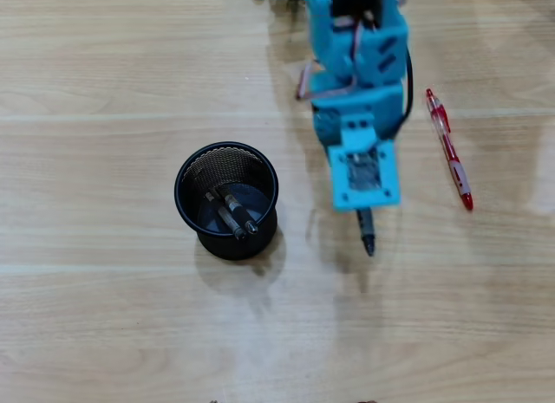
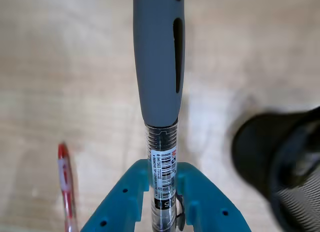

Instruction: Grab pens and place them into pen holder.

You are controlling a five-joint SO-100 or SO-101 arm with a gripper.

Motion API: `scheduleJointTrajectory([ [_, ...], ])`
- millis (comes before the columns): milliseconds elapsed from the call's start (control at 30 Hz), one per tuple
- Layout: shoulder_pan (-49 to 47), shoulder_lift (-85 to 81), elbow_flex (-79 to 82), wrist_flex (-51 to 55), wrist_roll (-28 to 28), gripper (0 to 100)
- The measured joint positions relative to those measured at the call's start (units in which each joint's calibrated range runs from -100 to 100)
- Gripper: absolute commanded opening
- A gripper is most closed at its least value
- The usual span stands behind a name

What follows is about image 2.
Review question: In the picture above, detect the red retractable pen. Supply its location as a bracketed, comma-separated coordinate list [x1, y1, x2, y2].
[57, 142, 80, 232]

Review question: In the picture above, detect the grey grip retractable pen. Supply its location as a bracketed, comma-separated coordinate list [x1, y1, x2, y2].
[132, 0, 187, 232]

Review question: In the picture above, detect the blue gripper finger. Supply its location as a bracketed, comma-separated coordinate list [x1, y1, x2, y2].
[79, 160, 151, 232]
[176, 162, 252, 232]

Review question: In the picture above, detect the black mesh pen holder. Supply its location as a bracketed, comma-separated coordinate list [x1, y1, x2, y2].
[231, 107, 320, 232]

